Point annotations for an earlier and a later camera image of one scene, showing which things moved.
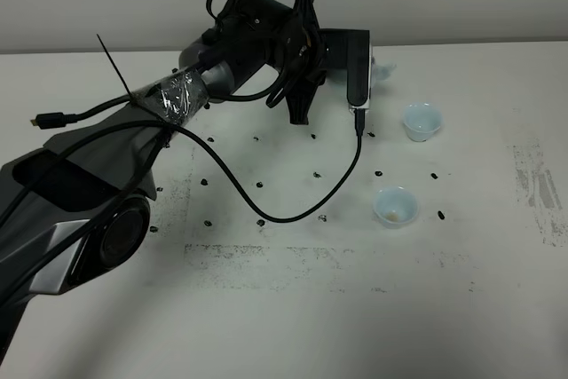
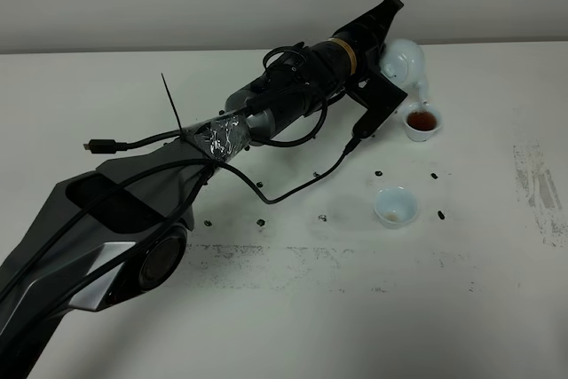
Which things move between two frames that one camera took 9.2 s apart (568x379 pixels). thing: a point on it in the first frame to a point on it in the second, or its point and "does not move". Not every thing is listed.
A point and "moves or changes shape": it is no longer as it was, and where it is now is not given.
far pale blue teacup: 422,121 does not move
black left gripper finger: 304,11 to 371,28
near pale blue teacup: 395,206 does not move
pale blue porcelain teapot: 382,73 moves or changes shape
